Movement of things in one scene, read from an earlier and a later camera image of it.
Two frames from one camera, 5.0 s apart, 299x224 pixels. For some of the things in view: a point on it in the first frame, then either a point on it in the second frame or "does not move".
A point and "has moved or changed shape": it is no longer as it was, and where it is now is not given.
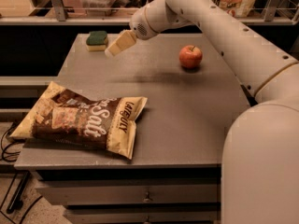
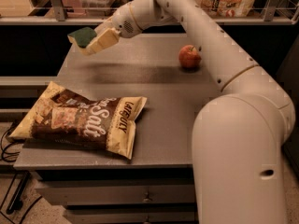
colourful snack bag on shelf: [238, 0] does not move
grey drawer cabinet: [175, 174] does not move
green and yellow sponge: [97, 41] has moved or changed shape
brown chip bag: [62, 115] does not move
